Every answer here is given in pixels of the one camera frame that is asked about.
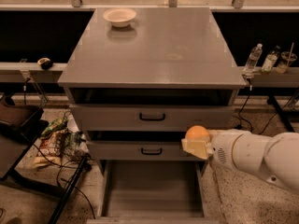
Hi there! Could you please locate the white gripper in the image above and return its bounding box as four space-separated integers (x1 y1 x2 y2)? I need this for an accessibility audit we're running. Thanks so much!
181 129 246 170

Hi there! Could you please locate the orange fruit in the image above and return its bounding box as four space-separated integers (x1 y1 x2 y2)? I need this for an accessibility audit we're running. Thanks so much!
185 125 209 139

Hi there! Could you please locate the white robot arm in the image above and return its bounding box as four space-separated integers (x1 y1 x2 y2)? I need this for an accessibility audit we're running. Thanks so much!
181 126 299 194

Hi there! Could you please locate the grey middle drawer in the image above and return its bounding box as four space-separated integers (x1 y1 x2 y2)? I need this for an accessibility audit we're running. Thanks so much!
87 141 204 161

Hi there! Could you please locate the grey drawer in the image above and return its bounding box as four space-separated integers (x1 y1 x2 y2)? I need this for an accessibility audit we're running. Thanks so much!
70 105 234 132
86 161 220 224
87 141 204 161

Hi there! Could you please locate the grey bottom drawer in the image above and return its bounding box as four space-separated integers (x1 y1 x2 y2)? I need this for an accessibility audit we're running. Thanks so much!
86 161 220 224

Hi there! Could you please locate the grey drawer cabinet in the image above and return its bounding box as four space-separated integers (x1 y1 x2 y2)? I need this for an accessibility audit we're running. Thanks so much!
57 7 247 176

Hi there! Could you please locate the grey top drawer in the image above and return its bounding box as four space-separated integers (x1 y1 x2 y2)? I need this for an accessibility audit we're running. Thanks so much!
70 105 234 132

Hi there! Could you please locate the black table leg with caster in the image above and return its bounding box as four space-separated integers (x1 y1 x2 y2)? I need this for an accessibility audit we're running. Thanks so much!
267 95 299 133

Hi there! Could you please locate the clear plastic water bottle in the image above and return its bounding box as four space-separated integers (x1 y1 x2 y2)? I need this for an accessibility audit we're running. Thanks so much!
242 43 263 77

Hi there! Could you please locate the green tea bottle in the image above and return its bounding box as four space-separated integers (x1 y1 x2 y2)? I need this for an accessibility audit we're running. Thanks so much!
260 46 281 74

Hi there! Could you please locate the plastic cup with straw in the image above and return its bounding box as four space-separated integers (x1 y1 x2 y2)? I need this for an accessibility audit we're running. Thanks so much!
276 43 297 74

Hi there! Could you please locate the green snack bag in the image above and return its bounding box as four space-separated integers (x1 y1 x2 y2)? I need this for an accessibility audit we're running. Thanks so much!
41 118 67 138

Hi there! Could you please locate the white bowl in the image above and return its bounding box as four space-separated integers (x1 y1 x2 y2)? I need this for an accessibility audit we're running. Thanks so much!
103 8 136 28

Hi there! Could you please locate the brown snack bag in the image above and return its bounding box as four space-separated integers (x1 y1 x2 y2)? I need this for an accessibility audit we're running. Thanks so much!
33 131 65 167

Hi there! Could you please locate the black tape measure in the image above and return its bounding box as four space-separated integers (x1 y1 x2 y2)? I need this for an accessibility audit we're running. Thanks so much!
37 58 53 70

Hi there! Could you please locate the dark tray on stand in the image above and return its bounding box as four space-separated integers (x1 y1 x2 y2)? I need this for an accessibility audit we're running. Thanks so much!
0 95 43 137

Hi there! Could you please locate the black power adapter cable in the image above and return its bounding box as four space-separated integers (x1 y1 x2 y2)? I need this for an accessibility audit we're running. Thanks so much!
232 77 299 136

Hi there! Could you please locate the black stand frame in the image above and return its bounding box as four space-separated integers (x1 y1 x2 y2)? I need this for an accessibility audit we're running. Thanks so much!
0 119 92 224

